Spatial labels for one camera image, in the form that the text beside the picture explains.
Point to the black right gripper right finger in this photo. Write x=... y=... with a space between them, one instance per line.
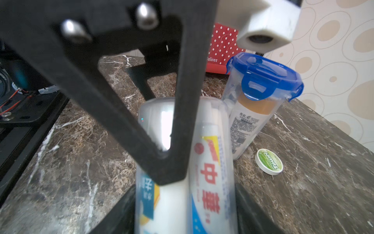
x=251 y=218

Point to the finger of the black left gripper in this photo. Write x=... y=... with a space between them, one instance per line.
x=85 y=48
x=153 y=67

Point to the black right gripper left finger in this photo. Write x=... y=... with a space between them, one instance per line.
x=121 y=218

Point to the white shampoo tube gold cap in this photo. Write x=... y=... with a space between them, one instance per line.
x=161 y=209

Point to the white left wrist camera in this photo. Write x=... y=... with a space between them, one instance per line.
x=262 y=25

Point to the red polka dot toaster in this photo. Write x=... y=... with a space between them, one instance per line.
x=223 y=47

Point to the round green towel tablet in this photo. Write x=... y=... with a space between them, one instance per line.
x=269 y=162

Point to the red white toothpaste packet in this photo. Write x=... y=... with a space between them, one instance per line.
x=209 y=185

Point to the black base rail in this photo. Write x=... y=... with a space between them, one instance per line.
x=26 y=119

